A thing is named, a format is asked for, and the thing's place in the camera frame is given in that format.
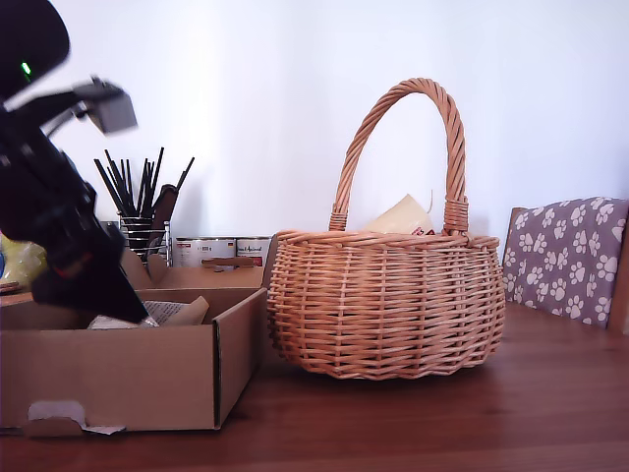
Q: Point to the red and cream egg bag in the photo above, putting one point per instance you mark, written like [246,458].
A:
[400,216]

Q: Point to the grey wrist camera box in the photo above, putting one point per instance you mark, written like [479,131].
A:
[115,110]

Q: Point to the yellow-green plastic bag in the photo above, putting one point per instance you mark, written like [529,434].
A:
[24,265]

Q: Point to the brown cardboard box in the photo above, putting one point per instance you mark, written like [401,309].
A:
[123,378]

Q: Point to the grey paw print cushion cover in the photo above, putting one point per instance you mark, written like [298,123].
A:
[565,265]

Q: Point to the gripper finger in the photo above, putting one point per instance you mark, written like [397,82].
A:
[93,290]

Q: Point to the white Galaxy egg bag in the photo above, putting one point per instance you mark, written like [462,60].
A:
[169,310]

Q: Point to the tin can with script label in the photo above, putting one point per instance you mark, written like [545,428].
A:
[254,251]

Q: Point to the thin black stick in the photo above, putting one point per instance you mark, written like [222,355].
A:
[109,187]
[156,179]
[117,183]
[185,173]
[130,187]
[143,187]

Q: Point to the small flat brown object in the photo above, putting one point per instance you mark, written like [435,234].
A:
[228,264]

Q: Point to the tin can with 800g label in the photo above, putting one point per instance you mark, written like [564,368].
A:
[206,252]

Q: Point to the torn white paper scrap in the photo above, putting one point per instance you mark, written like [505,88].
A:
[54,410]

